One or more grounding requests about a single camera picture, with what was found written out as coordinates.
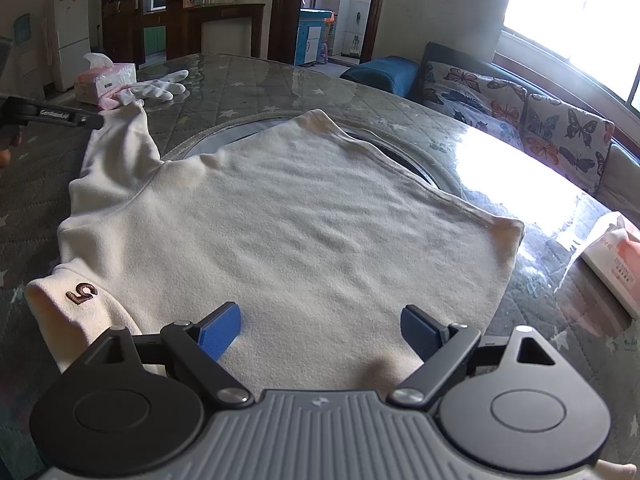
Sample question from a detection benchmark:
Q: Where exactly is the cream knit sweater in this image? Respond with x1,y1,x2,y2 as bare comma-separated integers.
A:
25,100,526,395

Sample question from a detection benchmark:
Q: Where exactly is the white glove with pink cuff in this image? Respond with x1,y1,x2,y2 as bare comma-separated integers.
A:
97,70,190,111

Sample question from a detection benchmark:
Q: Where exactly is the light blue cabinet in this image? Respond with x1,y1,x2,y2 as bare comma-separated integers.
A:
295,7,335,66

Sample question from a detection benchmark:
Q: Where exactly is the dark wooden cabinet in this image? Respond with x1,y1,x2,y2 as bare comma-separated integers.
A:
100,0,266,68

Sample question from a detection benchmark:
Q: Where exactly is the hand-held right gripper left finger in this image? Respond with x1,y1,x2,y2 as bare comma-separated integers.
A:
80,301,253,409

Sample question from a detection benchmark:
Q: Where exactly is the window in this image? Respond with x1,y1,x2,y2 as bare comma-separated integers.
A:
495,0,640,111

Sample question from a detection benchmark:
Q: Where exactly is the white fridge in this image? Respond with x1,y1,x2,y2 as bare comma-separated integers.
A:
52,0,92,92

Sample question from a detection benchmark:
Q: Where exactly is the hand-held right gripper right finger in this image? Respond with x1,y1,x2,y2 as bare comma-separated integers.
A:
389,304,557,408

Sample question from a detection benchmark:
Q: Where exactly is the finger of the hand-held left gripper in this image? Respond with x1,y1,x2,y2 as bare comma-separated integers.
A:
0,97,106,131

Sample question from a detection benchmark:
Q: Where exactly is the large white pink tissue pack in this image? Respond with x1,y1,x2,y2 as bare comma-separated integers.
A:
580,212,640,318

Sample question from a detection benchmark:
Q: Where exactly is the small pink tissue pack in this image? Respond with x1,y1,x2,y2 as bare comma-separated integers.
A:
74,52,137,106

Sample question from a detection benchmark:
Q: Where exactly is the dark wooden door frame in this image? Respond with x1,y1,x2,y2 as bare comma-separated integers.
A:
267,0,391,66

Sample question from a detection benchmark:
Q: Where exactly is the grey pillow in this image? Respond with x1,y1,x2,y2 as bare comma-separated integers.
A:
597,142,640,211

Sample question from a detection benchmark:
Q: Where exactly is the blue sofa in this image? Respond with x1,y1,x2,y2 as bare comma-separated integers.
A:
340,42,640,211

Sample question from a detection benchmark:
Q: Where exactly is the round black built-in cooktop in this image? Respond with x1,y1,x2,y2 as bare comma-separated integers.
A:
185,110,446,196

